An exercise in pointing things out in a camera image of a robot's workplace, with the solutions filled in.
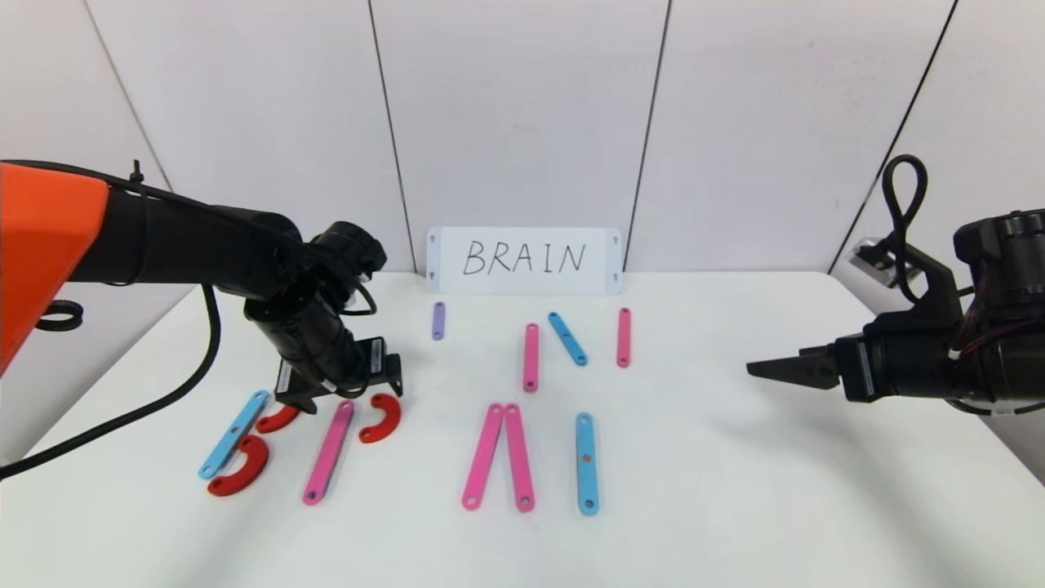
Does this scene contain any long blue bar orange dot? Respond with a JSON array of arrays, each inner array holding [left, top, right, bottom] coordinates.
[[576, 412, 600, 516]]

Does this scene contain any black looped right arm cable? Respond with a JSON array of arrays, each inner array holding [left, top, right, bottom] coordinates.
[[884, 154, 930, 301]]

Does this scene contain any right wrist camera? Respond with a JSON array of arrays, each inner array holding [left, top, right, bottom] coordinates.
[[849, 237, 899, 276]]

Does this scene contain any short black cable loop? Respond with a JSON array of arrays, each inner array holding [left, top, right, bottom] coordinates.
[[37, 301, 84, 332]]

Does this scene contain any medium red arc piece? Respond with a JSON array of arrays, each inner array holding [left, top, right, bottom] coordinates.
[[256, 404, 301, 434]]

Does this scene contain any black right camera bracket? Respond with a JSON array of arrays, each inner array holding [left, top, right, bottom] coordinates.
[[902, 243, 964, 325]]

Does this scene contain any white BRAIN sign card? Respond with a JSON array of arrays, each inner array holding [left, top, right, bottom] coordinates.
[[426, 227, 623, 296]]

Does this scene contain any large red arc piece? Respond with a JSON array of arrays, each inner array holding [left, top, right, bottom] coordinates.
[[207, 434, 270, 497]]

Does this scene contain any short blue bar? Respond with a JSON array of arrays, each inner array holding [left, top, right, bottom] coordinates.
[[547, 312, 589, 367]]

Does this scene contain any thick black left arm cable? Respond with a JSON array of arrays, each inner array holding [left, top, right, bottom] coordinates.
[[0, 284, 223, 480]]

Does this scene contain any small red arc piece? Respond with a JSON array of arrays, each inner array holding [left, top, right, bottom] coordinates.
[[359, 393, 402, 444]]

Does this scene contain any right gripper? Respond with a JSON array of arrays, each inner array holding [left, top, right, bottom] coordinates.
[[746, 328, 961, 403]]

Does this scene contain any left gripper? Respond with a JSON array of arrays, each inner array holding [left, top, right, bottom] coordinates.
[[244, 297, 403, 415]]

